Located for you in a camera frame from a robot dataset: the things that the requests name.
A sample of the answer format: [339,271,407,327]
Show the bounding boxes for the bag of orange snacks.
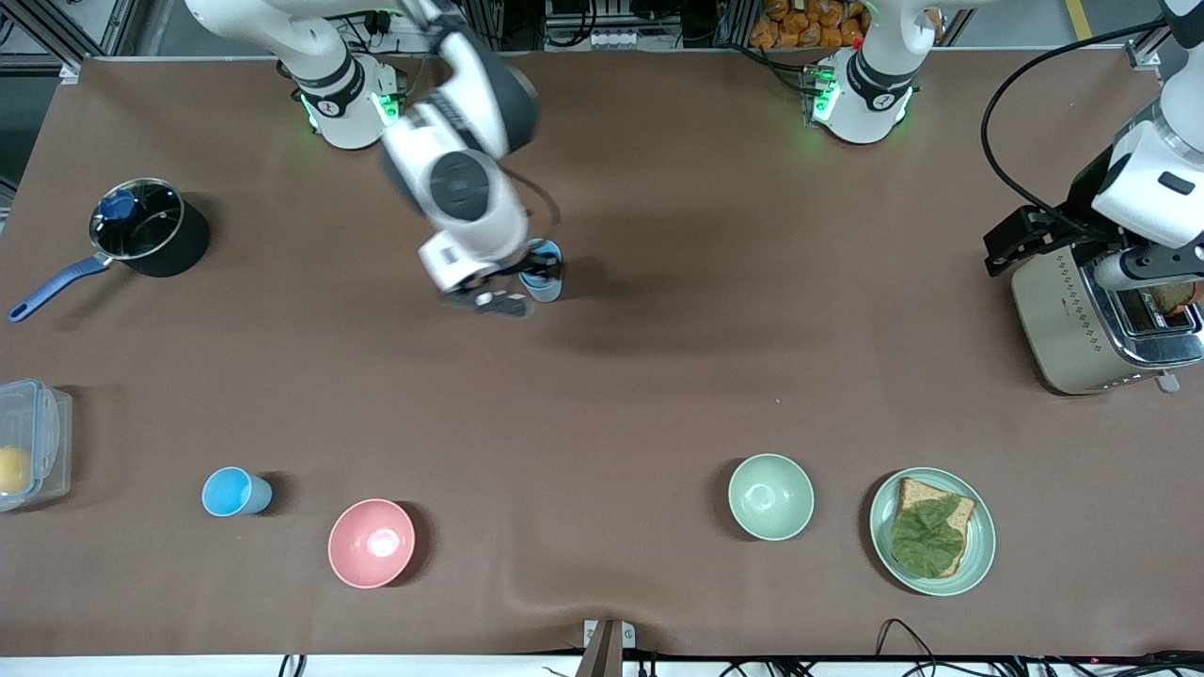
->
[750,0,868,50]

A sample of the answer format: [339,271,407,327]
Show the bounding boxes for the white power strip with plugs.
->
[360,0,441,35]

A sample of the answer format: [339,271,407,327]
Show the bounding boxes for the metal table clamp bracket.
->
[576,618,637,677]

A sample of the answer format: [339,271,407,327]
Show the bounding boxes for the green lettuce leaf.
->
[890,496,968,576]

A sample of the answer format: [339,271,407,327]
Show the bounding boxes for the blue plastic cup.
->
[523,239,565,283]
[201,466,274,518]

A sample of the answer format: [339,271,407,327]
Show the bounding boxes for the pale green plate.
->
[868,467,997,597]

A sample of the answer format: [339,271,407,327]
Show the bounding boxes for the aluminium frame bar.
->
[1125,0,1204,72]

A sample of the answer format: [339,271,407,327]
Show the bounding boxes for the pink bowl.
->
[327,498,416,590]

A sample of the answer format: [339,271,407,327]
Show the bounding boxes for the black looped floor cable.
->
[875,618,943,677]

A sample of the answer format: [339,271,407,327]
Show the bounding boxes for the clear plastic lidded container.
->
[0,379,74,513]

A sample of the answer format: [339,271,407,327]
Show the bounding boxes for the yellow food in container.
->
[0,445,32,496]

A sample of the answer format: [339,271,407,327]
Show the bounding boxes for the beige and chrome toaster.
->
[1011,240,1204,396]

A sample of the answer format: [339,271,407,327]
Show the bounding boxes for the toasted bread slice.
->
[1149,282,1201,317]

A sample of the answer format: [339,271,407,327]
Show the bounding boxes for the brown bread slice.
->
[894,477,977,578]

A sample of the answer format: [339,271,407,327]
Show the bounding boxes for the pale green bowl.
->
[727,453,816,543]

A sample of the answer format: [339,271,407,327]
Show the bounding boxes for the black pot with blue handle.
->
[8,179,212,323]

